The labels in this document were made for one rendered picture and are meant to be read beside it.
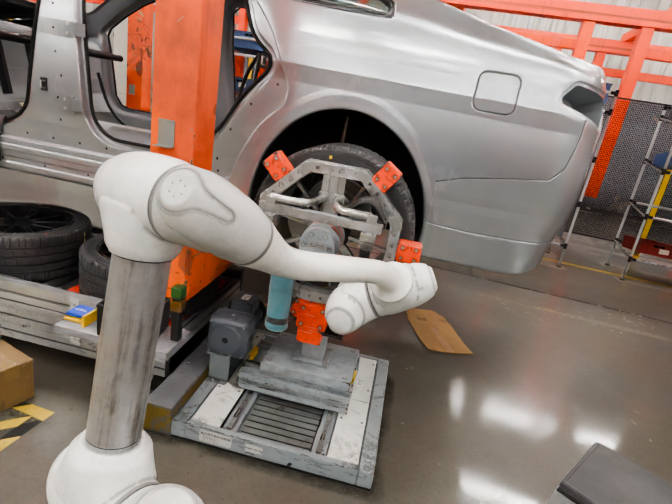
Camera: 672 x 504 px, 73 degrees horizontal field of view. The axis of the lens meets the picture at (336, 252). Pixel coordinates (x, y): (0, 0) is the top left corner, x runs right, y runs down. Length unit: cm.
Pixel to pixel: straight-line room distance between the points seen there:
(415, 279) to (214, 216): 58
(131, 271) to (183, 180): 23
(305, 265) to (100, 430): 48
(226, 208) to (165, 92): 104
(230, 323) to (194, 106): 87
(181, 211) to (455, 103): 149
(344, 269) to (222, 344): 114
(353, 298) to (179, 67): 96
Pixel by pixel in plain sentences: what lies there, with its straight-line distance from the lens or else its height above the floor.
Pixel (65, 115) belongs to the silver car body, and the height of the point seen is 106.
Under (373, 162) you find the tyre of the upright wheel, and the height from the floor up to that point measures 114.
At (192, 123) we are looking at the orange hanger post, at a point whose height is 119.
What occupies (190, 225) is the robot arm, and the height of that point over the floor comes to 113.
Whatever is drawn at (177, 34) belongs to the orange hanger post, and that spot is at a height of 145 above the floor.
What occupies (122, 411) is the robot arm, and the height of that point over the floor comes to 74.
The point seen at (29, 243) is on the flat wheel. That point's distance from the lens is 257.
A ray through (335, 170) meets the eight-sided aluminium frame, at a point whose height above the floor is 110.
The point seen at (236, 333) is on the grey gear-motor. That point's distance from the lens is 196.
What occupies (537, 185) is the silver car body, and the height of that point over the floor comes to 115.
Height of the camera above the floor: 132
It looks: 18 degrees down
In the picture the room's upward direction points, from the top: 10 degrees clockwise
